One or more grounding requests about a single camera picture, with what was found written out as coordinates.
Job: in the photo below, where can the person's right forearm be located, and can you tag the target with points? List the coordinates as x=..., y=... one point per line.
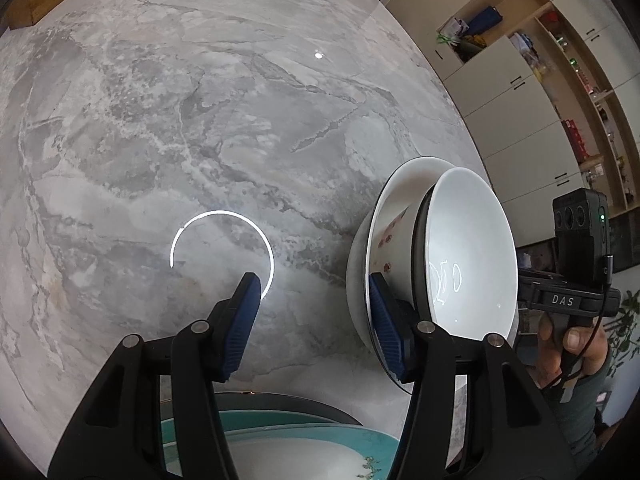
x=575, y=425

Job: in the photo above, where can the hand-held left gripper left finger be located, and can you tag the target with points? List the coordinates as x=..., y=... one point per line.
x=242, y=325

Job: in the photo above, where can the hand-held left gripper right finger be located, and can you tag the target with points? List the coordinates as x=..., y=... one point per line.
x=390, y=330

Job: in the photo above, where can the white paper bag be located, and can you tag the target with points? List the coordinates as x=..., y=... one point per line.
x=452, y=30

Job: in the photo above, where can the large white bowl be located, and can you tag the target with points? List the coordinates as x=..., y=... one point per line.
x=356, y=270

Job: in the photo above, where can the person's right hand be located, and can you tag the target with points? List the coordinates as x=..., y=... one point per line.
x=547, y=355

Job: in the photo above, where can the dark green bag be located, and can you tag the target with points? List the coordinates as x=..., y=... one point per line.
x=472, y=49

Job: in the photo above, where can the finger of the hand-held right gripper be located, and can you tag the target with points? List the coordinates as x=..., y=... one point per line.
x=525, y=287

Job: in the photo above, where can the pink floral bowl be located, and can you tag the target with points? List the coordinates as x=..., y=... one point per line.
x=470, y=260

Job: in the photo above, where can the small teal floral plate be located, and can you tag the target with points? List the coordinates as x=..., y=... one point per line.
x=300, y=460

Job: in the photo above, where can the green potted plant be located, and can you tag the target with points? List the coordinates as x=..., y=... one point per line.
x=625, y=330

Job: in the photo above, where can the large teal floral plate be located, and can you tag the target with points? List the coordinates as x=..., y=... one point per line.
x=260, y=416

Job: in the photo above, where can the red box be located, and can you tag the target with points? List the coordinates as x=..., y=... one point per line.
x=575, y=140

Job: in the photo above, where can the red basket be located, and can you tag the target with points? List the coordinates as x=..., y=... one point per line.
x=550, y=17

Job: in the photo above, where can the medium white bowl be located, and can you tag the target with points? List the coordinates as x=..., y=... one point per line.
x=395, y=210

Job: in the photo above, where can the blue folded bag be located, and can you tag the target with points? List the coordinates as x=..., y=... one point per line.
x=484, y=20

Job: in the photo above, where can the beige wall cabinet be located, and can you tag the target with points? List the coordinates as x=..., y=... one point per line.
x=510, y=110

